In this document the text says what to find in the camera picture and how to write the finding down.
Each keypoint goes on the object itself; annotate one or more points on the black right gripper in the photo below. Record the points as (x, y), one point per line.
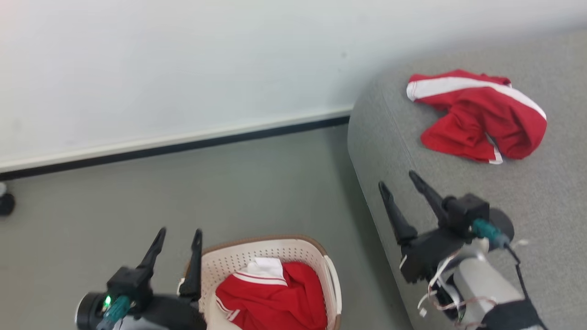
(426, 256)

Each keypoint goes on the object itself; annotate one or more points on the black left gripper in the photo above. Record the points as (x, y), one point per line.
(169, 314)

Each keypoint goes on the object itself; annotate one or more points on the red jersey with white cuffs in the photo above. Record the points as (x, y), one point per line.
(275, 302)

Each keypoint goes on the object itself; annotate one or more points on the red shorts with wide white stripe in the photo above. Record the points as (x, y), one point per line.
(481, 119)

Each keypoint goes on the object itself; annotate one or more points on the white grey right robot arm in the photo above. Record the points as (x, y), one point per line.
(481, 284)

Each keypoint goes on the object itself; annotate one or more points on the grey fabric sofa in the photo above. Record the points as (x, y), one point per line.
(545, 192)

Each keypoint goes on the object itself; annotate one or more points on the cream perforated plastic laundry basket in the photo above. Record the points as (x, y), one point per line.
(275, 252)

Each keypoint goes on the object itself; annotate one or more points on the white and black baseboard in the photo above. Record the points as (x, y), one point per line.
(183, 140)

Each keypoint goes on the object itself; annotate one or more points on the black caster wheel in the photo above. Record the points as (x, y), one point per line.
(6, 205)

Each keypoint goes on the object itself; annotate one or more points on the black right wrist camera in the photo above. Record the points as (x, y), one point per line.
(503, 221)

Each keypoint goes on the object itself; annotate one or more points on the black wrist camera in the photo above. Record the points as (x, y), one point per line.
(89, 312)
(503, 221)

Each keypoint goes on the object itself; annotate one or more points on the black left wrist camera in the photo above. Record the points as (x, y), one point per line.
(89, 312)

